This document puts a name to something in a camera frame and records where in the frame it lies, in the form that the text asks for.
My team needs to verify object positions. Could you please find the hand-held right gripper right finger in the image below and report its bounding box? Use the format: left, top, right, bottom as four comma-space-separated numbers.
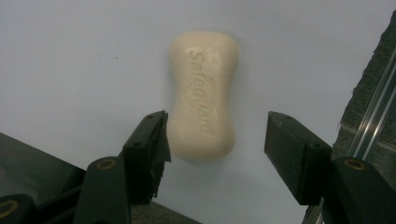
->
263, 111, 332, 206

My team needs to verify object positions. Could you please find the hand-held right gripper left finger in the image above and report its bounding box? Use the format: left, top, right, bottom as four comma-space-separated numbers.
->
119, 109, 172, 206

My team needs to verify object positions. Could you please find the cream bar of soap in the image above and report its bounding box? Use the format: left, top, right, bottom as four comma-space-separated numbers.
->
166, 30, 241, 162

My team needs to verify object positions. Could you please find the metal rail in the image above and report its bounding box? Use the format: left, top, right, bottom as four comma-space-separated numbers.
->
346, 43, 396, 161

